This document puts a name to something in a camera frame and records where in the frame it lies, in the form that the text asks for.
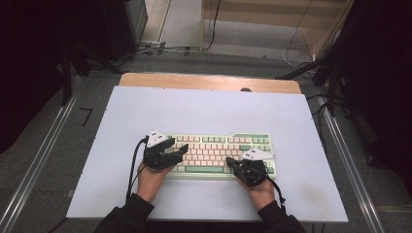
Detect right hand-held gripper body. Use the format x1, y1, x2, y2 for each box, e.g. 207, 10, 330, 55
233, 148, 277, 188

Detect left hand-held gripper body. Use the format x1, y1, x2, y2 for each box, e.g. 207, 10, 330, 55
142, 130, 185, 171

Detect green and pink keyboard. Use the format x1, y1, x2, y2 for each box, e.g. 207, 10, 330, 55
157, 132, 278, 181

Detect person's left hand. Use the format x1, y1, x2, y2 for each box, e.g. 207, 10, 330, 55
136, 161, 176, 205

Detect person's right hand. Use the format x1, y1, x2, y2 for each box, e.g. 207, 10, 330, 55
236, 176, 277, 212

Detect white table cover board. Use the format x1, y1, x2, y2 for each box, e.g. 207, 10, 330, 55
65, 84, 350, 224

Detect wooden table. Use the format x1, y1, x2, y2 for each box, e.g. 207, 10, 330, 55
118, 72, 302, 95

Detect grey power strip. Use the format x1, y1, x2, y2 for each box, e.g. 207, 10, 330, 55
138, 40, 167, 50

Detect black metal stand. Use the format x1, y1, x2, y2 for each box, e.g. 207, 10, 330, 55
60, 44, 75, 107
325, 60, 342, 118

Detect black cabinet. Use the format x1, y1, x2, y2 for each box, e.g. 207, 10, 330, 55
99, 0, 149, 62

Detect light wooden shelf unit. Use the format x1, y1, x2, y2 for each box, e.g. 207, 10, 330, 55
199, 0, 355, 61

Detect dark curtain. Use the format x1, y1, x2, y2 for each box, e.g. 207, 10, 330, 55
0, 0, 110, 155
336, 0, 412, 195

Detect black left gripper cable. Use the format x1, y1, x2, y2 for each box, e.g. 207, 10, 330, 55
124, 136, 150, 204

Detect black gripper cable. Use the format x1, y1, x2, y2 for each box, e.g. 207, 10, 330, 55
258, 169, 288, 214
124, 136, 150, 204

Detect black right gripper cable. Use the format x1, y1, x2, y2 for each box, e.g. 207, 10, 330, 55
258, 169, 288, 214

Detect black floor cables bundle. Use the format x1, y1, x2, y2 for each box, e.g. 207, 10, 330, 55
115, 45, 202, 67

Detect aluminium floor rail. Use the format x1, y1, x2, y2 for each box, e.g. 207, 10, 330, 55
318, 102, 387, 233
0, 92, 80, 233

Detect white floor cable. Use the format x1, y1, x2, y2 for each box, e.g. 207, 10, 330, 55
281, 41, 317, 71

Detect black hanging cable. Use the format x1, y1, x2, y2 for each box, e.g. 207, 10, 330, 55
206, 0, 223, 51

